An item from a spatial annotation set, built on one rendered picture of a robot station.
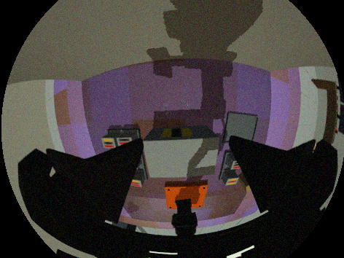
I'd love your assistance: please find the cream flat panel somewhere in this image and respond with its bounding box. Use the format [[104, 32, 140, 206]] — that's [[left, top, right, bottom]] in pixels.
[[7, 0, 335, 85]]

